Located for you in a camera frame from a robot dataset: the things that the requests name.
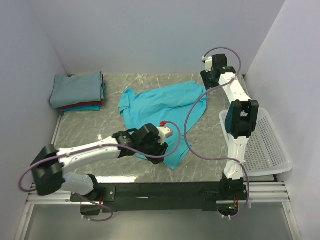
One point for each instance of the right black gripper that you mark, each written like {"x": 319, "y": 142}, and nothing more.
{"x": 207, "y": 84}

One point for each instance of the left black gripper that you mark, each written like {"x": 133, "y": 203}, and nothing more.
{"x": 160, "y": 149}

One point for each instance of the turquoise polo shirt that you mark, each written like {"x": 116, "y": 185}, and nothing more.
{"x": 171, "y": 103}

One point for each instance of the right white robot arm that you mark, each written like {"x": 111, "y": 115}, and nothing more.
{"x": 240, "y": 121}

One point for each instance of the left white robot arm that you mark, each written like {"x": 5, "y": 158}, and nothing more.
{"x": 55, "y": 170}

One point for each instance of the folded red t shirt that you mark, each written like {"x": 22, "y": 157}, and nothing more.
{"x": 80, "y": 105}

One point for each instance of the folded teal t shirt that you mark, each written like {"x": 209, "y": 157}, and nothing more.
{"x": 82, "y": 109}

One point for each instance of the black base beam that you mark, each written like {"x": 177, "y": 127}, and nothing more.
{"x": 167, "y": 196}

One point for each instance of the folded grey-blue t shirt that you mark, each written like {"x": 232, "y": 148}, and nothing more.
{"x": 77, "y": 89}

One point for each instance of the white plastic basket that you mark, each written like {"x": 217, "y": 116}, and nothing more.
{"x": 265, "y": 153}

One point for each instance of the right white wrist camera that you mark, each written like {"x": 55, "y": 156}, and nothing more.
{"x": 208, "y": 63}

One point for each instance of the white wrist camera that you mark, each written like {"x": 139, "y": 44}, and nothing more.
{"x": 164, "y": 132}
{"x": 208, "y": 63}

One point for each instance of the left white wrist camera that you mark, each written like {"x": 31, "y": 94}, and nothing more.
{"x": 164, "y": 132}

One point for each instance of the aluminium frame rail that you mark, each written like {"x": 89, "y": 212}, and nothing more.
{"x": 260, "y": 192}

